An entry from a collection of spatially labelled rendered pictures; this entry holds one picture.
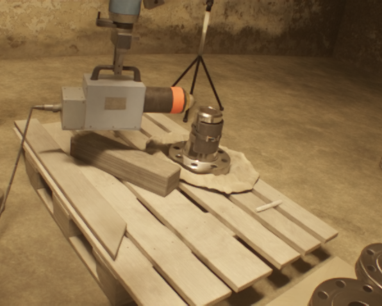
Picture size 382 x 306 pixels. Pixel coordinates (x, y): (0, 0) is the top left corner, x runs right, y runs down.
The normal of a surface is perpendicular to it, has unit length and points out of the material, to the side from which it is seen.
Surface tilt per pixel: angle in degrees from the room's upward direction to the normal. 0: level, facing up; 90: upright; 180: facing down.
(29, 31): 90
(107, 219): 0
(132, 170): 90
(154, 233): 0
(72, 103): 90
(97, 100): 90
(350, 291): 0
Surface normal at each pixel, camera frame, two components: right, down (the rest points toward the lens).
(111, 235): 0.16, -0.89
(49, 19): 0.60, 0.43
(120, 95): 0.33, 0.46
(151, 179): -0.45, 0.32
